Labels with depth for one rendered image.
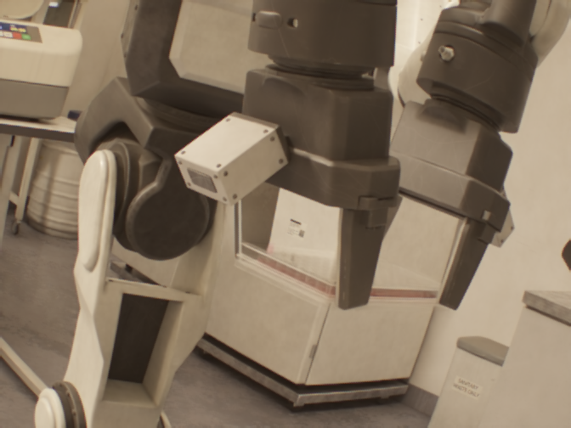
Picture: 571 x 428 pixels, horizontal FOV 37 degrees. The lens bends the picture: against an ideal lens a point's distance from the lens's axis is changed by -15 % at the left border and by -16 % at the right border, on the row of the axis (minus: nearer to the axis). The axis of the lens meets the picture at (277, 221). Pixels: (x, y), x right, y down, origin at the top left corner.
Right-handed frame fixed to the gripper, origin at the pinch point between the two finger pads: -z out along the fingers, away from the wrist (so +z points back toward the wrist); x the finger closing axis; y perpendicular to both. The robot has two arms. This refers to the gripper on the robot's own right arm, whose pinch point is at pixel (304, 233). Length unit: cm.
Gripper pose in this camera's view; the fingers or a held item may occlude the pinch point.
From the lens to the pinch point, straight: 59.4
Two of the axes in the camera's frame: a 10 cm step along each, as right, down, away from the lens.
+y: 7.7, -1.1, 6.3
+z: 0.9, -9.6, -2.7
